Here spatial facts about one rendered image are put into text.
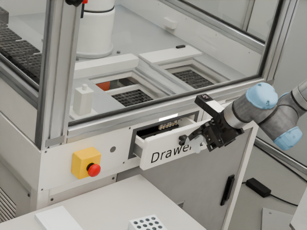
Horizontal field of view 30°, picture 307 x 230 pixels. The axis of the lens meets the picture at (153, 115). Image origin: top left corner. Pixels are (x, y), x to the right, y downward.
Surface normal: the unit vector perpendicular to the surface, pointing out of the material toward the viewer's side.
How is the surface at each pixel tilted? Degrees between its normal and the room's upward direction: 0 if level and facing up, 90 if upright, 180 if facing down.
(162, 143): 90
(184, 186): 90
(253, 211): 0
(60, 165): 90
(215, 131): 35
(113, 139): 90
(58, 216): 0
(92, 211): 0
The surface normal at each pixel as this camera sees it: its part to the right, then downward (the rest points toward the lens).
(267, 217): 0.08, -0.88
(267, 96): 0.51, -0.44
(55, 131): 0.65, 0.47
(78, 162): -0.75, 0.21
